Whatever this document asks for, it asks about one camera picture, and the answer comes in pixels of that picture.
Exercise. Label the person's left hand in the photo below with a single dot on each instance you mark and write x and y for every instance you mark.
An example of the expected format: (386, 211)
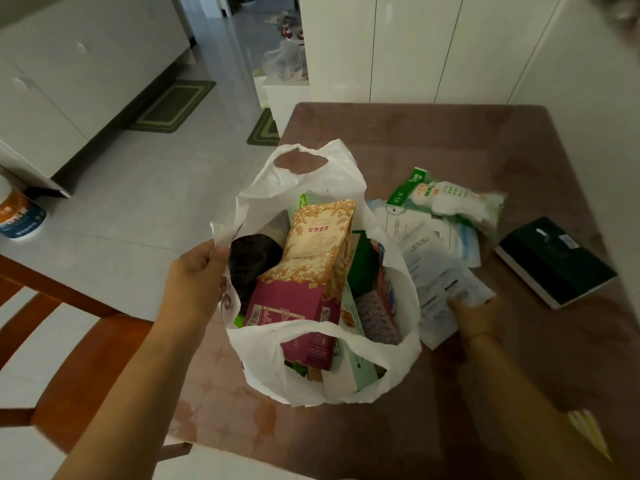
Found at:
(192, 289)

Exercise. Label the person's right hand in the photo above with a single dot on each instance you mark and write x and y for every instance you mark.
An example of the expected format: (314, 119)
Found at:
(480, 319)

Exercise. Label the white labelled pouch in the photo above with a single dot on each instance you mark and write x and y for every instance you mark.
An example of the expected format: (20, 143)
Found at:
(435, 289)

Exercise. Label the black pouch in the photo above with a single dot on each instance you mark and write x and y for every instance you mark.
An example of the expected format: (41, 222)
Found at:
(255, 264)

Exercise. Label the dark green box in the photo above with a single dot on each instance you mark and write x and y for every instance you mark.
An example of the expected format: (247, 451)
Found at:
(550, 264)

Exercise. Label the white plastic shopping bag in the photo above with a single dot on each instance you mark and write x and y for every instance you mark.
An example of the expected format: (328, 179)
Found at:
(270, 354)

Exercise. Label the grey purple cloth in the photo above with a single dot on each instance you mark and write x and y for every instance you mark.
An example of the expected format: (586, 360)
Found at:
(377, 319)

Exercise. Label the magenta beige snack bag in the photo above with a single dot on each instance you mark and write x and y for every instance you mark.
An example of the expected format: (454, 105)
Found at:
(300, 304)

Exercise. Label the green white cotton pack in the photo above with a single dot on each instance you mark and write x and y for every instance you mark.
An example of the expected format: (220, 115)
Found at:
(450, 199)

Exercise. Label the long light green box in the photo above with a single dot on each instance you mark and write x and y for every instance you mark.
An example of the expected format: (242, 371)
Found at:
(355, 369)

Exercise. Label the person's right forearm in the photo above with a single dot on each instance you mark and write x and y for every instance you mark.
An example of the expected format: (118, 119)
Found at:
(525, 419)

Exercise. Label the person's left forearm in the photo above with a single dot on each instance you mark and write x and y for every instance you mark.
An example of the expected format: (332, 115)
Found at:
(130, 414)

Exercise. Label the clear plastic bag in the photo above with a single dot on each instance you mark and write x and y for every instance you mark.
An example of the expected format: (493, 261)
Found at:
(285, 62)

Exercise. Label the orange wooden chair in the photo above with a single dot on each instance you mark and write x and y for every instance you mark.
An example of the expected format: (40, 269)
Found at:
(85, 384)

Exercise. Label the small green floor mat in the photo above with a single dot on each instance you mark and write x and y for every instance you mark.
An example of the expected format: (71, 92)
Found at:
(264, 129)

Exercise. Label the large green floor mat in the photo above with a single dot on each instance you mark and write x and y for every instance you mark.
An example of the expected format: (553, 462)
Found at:
(172, 107)

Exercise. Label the white orange blue bucket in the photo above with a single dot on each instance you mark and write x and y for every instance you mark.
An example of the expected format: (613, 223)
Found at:
(20, 214)

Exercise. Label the reddish brown table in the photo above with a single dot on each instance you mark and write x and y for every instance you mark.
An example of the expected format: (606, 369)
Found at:
(400, 129)

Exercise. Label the white square box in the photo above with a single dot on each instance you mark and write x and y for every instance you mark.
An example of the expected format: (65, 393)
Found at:
(285, 102)

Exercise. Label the white counter unit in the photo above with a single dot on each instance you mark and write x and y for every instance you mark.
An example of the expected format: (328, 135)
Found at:
(590, 119)

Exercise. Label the white sideboard cabinet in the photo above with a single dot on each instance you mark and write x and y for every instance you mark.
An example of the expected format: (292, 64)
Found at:
(75, 79)

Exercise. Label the white door cabinet row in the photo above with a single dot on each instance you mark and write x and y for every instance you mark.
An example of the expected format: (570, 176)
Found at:
(415, 49)

